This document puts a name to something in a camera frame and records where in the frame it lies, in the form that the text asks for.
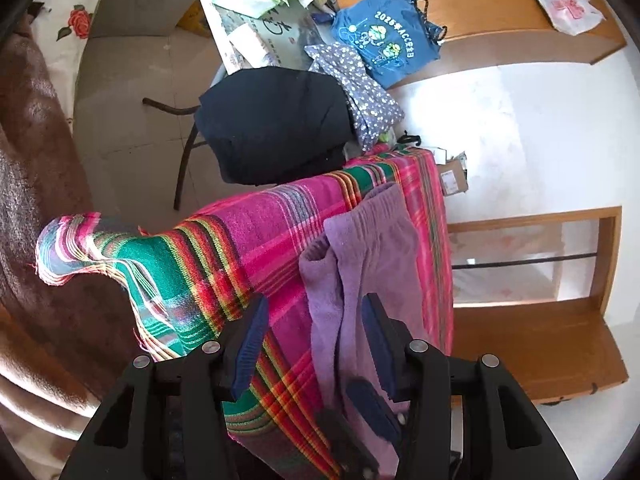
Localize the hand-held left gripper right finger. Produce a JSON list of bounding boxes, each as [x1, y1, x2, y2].
[[361, 292, 581, 480]]

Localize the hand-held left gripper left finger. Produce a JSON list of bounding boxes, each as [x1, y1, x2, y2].
[[60, 294, 271, 480]]

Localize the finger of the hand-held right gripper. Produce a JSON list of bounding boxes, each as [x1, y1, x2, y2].
[[314, 407, 382, 480], [345, 377, 407, 445]]

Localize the purple fleece pants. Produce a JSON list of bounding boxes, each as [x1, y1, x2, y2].
[[298, 182, 421, 480]]

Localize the pink green plaid cloth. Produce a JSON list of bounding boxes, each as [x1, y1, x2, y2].
[[34, 144, 456, 480]]

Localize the printed translucent door curtain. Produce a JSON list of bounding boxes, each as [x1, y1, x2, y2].
[[447, 220, 596, 306]]

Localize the wooden door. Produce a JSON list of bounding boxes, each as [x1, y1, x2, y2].
[[450, 305, 630, 406]]

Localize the cardboard box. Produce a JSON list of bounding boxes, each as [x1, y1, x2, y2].
[[435, 152, 471, 196]]

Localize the brown blanket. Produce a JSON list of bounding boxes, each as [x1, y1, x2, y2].
[[0, 25, 146, 461]]

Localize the purple dotted cloth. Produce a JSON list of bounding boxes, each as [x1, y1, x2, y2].
[[304, 42, 406, 153]]

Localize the blue printed bag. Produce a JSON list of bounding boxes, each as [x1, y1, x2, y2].
[[330, 0, 448, 88]]

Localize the floral bed sheet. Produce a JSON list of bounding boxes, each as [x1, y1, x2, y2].
[[27, 0, 118, 126]]

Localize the white plastic bag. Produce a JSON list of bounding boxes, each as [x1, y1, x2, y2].
[[525, 0, 608, 37]]

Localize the wooden door frame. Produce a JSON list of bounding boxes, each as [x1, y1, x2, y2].
[[445, 205, 623, 316]]

